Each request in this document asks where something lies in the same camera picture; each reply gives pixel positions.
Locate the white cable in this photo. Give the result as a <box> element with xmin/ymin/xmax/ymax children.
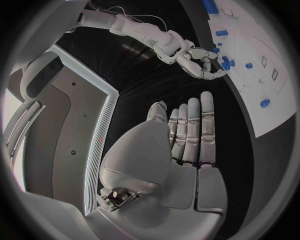
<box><xmin>88</xmin><ymin>0</ymin><xmax>169</xmax><ymax>33</ymax></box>

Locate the long blue cylinder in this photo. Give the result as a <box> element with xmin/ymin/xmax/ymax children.
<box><xmin>201</xmin><ymin>0</ymin><xmax>220</xmax><ymax>15</ymax></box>

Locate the blue gear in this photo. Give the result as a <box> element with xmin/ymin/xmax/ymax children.
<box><xmin>220</xmin><ymin>55</ymin><xmax>236</xmax><ymax>72</ymax></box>

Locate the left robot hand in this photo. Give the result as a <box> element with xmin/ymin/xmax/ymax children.
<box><xmin>85</xmin><ymin>90</ymin><xmax>229</xmax><ymax>240</ymax></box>

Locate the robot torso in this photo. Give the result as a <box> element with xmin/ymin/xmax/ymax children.
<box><xmin>1</xmin><ymin>0</ymin><xmax>120</xmax><ymax>217</ymax></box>

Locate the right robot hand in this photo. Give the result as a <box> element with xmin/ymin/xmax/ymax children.
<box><xmin>175</xmin><ymin>47</ymin><xmax>229</xmax><ymax>81</ymax></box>

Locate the white task board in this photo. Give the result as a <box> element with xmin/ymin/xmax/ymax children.
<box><xmin>201</xmin><ymin>0</ymin><xmax>298</xmax><ymax>139</ymax></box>

